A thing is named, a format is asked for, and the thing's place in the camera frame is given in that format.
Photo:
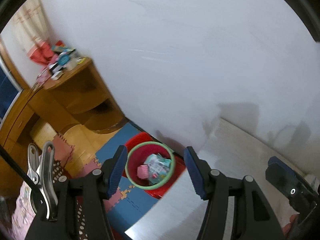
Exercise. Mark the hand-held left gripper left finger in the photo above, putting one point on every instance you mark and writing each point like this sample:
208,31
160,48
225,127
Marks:
116,172

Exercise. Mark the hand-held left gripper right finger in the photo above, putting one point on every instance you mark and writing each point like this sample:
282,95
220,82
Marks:
195,172

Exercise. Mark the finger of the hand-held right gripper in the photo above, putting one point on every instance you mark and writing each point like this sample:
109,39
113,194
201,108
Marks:
282,177

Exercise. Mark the red bucket with green rim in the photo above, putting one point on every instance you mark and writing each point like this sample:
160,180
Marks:
132,160

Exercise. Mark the small pink item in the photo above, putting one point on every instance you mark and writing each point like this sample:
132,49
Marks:
142,171

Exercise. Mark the teal printed packet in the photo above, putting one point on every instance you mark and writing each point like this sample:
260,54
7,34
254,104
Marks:
160,166

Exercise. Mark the blue foam floor mat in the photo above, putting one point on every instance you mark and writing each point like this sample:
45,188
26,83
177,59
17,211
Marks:
110,145

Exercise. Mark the red plastic stool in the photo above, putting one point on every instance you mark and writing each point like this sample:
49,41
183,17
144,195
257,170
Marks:
140,137

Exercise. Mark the loose pink foam mat piece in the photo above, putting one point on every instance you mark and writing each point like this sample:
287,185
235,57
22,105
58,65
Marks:
63,147

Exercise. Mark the metal spring clip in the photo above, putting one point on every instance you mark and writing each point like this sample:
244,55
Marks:
46,180

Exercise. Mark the light wooden stool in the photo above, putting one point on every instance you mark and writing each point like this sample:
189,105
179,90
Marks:
43,132

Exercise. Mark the wooden corner shelf desk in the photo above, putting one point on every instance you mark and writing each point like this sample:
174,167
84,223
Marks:
82,87

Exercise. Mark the clutter of small boxes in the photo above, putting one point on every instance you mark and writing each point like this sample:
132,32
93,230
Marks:
67,66

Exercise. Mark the window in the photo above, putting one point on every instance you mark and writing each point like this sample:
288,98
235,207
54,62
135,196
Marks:
5,92

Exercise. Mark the red gift bag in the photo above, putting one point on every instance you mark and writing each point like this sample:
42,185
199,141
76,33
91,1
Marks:
41,53

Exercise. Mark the cream curtain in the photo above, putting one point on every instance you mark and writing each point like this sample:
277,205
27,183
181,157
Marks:
30,22

